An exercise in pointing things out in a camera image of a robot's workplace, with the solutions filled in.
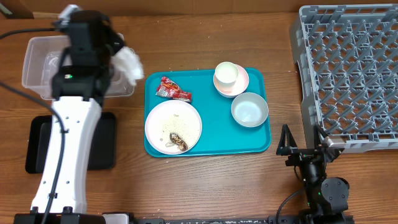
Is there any black tray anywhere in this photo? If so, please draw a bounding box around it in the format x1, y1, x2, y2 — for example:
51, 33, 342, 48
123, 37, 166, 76
25, 112, 117, 174

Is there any small pink saucer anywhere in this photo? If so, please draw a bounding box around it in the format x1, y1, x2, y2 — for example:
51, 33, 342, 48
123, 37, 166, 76
213, 64, 249, 98

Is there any clear plastic bin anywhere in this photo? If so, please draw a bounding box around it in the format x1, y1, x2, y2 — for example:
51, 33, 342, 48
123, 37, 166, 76
22, 35, 134, 100

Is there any grey bowl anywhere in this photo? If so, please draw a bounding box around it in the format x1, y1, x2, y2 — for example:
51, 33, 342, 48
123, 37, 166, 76
231, 93, 269, 128

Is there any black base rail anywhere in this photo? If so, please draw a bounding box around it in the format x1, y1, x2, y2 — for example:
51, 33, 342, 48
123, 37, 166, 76
102, 212, 308, 224

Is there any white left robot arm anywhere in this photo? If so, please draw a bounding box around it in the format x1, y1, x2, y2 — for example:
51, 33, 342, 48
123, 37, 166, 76
14, 4, 124, 223

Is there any grey dishwasher rack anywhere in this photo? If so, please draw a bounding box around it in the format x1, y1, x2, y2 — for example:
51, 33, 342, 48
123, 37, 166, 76
290, 4, 397, 153

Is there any brown food scrap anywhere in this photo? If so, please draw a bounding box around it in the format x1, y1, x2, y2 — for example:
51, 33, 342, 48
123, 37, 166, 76
170, 133, 188, 152

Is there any teal plastic tray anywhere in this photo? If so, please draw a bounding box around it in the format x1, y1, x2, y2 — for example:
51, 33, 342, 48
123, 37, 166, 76
144, 70, 272, 157

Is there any red snack wrapper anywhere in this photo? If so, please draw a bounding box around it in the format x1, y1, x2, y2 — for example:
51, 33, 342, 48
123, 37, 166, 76
156, 77, 192, 103

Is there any large white plate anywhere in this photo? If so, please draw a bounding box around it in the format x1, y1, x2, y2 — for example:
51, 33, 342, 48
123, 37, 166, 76
145, 100, 202, 156

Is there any pale yellow cup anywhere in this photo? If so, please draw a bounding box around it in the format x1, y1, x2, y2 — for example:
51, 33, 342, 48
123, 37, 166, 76
215, 62, 239, 91

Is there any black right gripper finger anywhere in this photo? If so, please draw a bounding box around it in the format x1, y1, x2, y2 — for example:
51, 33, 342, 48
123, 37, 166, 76
277, 124, 298, 150
313, 124, 330, 148

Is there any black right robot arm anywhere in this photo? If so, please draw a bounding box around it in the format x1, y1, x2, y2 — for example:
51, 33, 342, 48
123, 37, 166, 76
275, 124, 354, 224

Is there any white napkin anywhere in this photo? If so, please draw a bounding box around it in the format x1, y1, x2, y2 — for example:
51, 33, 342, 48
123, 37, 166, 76
111, 47, 144, 86

